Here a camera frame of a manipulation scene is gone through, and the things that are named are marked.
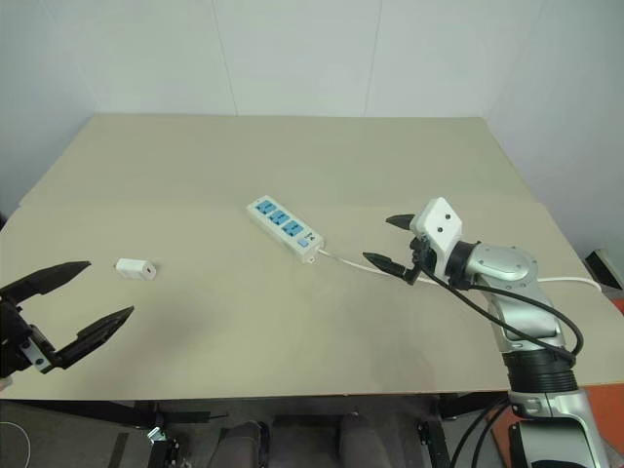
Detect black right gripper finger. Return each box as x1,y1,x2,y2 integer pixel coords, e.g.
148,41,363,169
362,251,416,286
384,213,416,233

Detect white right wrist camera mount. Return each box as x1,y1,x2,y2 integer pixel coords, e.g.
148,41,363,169
409,196,464,280

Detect thin white cable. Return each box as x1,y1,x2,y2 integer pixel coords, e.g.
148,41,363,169
0,420,34,468

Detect white power cable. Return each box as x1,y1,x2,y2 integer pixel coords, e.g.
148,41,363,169
318,248,605,290

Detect dark rounded shape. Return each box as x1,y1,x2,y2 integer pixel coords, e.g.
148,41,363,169
220,420,270,468

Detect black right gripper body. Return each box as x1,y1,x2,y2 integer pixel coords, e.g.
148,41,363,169
406,234,438,275

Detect black table frame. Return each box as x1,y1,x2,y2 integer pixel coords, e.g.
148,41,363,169
0,389,511,468

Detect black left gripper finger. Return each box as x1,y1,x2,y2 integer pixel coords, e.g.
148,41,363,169
38,305,136,376
0,261,93,306

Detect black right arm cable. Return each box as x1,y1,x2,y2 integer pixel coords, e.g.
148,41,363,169
422,270,585,363

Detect white power strip blue sockets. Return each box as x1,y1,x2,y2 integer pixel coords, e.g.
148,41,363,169
245,195,325,266

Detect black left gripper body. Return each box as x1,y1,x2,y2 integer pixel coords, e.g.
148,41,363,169
0,293,56,380

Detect white plug adapter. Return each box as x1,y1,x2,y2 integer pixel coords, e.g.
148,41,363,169
113,257,159,283

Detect black box-shaped object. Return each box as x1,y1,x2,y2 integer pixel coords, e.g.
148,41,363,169
583,248,624,294

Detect silver metal bracket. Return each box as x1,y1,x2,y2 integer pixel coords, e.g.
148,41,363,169
145,425,173,446

